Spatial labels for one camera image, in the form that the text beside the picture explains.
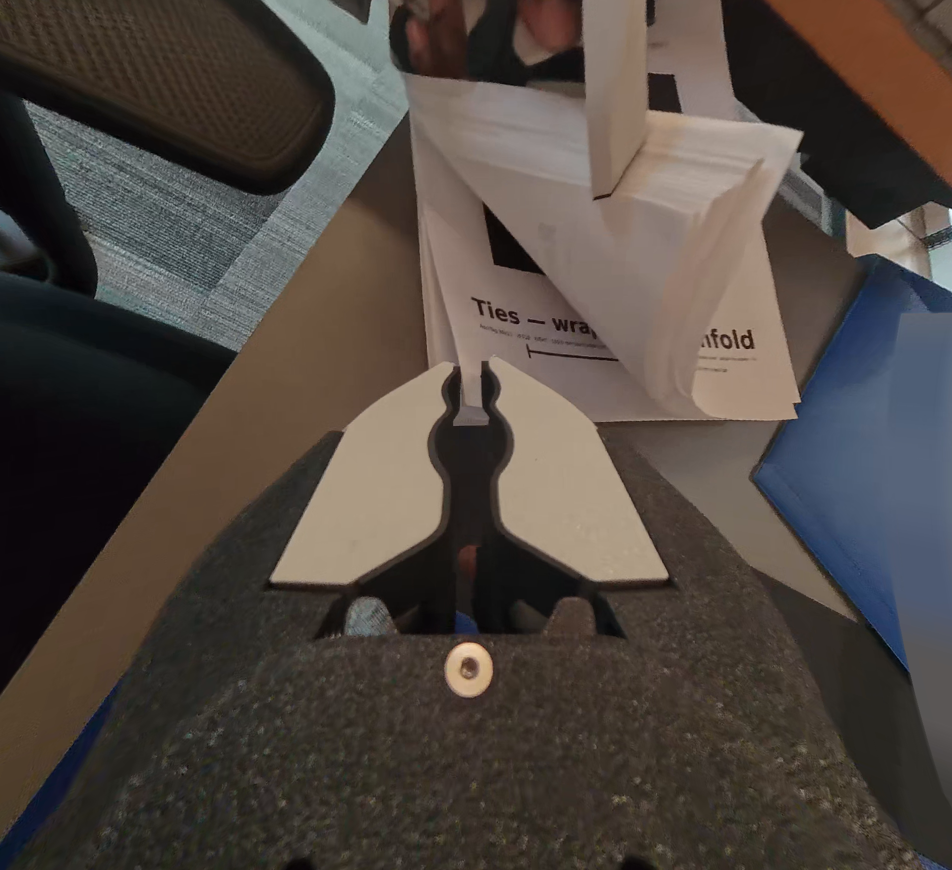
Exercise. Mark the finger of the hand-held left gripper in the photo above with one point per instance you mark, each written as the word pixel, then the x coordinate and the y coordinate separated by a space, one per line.
pixel 613 82

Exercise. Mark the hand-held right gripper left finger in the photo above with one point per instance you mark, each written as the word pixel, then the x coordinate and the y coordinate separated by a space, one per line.
pixel 357 505

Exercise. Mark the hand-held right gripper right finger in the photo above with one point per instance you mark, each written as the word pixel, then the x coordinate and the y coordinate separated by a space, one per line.
pixel 573 505

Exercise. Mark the stack of printed paper sheets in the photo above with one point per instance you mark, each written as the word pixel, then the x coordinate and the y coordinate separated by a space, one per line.
pixel 669 178

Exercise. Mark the white printed paper sheet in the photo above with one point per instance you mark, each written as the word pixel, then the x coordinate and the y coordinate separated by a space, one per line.
pixel 520 334

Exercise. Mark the black panel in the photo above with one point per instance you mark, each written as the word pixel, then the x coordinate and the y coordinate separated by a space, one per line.
pixel 833 126

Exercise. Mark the wooden shelf edge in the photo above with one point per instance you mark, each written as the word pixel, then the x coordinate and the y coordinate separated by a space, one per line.
pixel 855 15

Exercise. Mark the blue paper folder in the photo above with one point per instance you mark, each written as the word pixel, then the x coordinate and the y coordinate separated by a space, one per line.
pixel 833 439
pixel 22 810

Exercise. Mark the black mesh office chair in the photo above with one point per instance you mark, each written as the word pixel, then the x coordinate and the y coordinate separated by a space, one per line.
pixel 149 30

